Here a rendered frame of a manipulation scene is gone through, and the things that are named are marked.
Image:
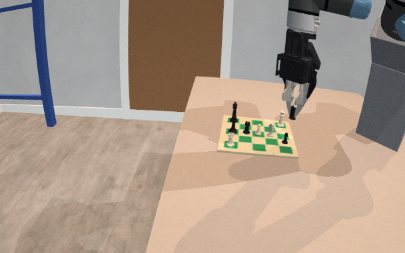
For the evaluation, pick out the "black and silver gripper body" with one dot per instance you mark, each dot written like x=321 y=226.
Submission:
x=294 y=67

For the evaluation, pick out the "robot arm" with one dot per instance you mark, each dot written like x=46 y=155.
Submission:
x=392 y=17

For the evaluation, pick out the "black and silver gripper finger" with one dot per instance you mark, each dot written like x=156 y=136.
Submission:
x=288 y=95
x=304 y=93

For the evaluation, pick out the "green and cream chessboard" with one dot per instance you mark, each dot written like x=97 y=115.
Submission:
x=261 y=145

